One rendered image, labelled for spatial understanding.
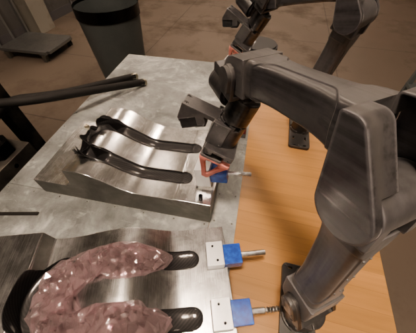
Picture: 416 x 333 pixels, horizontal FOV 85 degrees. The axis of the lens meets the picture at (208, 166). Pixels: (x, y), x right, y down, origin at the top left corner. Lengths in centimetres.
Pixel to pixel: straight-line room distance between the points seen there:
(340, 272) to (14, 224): 76
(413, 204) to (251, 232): 43
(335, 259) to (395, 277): 142
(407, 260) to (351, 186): 163
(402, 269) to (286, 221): 120
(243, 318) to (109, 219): 41
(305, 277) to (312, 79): 29
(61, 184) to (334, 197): 66
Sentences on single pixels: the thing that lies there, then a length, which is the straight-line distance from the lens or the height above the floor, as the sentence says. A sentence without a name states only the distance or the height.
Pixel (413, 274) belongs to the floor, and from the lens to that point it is 182.
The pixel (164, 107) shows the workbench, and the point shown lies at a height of 80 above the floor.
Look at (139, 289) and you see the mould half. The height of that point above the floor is 89.
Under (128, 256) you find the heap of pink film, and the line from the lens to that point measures 50.
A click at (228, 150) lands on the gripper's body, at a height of 103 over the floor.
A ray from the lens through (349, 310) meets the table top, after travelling 65.
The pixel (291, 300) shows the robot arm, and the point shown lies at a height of 93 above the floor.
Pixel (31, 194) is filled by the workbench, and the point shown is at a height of 80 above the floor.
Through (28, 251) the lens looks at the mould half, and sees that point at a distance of 60.
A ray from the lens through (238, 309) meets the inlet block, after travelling 50.
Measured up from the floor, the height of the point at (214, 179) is 93.
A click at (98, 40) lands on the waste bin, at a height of 51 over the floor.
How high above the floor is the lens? 137
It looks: 51 degrees down
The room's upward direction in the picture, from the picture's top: straight up
